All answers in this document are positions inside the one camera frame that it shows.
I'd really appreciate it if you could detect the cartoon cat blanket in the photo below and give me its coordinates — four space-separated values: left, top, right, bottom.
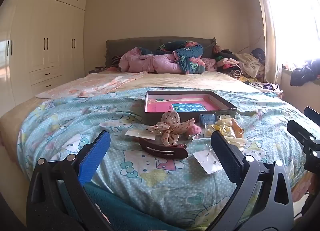
17 87 313 229

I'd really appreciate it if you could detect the earring card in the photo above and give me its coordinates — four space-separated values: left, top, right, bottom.
192 149 226 175

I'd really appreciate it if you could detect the blue card in box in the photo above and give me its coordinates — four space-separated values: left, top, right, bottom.
171 103 207 113

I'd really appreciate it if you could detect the pile of clothes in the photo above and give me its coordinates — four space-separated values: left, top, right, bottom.
212 45 283 97

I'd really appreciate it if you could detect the small blue box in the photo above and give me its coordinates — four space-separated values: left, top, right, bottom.
199 114 216 124

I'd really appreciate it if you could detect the shallow grey cardboard box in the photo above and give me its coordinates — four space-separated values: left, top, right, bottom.
144 90 237 126

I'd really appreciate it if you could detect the pink quilt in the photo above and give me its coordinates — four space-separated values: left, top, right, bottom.
119 47 218 73

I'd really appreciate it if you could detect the beige curtain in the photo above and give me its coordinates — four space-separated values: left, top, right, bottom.
252 0 284 85

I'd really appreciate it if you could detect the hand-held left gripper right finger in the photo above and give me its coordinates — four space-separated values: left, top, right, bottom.
207 130 294 231

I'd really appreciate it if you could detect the bed with beige sheet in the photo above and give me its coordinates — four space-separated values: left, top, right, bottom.
0 71 314 196

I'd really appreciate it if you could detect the window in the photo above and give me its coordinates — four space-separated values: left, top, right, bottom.
262 0 320 72

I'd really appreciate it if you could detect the pink booklet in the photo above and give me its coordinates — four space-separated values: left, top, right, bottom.
147 95 221 113

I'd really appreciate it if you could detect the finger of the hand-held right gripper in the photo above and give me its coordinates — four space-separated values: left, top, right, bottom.
303 106 320 122
287 120 320 174

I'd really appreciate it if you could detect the white card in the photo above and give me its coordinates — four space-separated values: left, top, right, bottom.
125 130 156 142

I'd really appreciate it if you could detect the pink pompom hair tie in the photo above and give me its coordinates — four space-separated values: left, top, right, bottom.
184 125 202 142

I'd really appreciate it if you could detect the orange hair clip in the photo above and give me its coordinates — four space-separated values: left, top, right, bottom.
231 118 244 138

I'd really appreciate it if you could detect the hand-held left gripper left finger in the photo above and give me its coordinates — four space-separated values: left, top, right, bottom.
26 130 113 231

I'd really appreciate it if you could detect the grey headboard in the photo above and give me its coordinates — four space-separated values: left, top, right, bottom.
105 37 217 69

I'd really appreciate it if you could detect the bag of yellow rings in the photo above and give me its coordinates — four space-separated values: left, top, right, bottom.
205 121 233 138

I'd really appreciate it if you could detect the dark floral quilt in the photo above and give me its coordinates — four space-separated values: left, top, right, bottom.
139 41 206 74

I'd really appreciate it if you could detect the pink printed towel blanket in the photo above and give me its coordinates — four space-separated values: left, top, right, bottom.
36 71 149 98

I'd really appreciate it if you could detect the beige polka dot bow clip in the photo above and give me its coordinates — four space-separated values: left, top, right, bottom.
146 111 196 146

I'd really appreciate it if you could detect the dark garment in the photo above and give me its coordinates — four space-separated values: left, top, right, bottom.
290 59 320 87

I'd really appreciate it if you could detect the brown hair claw clip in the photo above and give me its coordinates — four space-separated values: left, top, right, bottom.
139 137 189 159

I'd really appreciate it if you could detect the cream bunny hair clip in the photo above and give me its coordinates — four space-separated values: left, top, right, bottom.
216 115 232 125

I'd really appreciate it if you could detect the cream wardrobe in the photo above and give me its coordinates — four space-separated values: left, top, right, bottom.
0 0 87 112

